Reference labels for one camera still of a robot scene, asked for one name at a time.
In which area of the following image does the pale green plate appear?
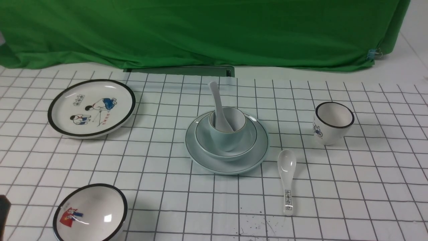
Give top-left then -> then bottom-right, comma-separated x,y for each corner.
185,112 -> 270,175

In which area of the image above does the white grid tablecloth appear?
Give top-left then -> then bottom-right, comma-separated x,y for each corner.
1,67 -> 427,241

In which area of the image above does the black-rimmed white cup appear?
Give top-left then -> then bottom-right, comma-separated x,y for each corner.
312,102 -> 355,146

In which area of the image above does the pale green bowl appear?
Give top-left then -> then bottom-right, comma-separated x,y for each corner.
195,114 -> 257,162

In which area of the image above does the black-rimmed illustrated white bowl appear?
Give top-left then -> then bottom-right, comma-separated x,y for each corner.
52,183 -> 128,241

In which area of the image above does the black-rimmed illustrated white plate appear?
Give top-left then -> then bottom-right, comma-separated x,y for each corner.
47,79 -> 136,139

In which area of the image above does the green metal base bar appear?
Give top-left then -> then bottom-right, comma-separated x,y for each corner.
124,65 -> 235,77

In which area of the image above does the black object at left edge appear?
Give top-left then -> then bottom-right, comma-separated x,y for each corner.
0,195 -> 11,241

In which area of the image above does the blue binder clip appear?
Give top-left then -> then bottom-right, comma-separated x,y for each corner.
366,48 -> 384,61

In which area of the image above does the plain white spoon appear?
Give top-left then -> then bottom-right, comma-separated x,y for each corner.
208,81 -> 233,133

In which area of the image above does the green backdrop cloth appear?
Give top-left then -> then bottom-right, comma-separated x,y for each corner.
0,0 -> 410,72

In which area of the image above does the pale green cup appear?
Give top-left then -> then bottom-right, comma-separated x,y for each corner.
208,107 -> 247,151

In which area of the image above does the white spoon with label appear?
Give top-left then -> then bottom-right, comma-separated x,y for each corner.
277,150 -> 297,216

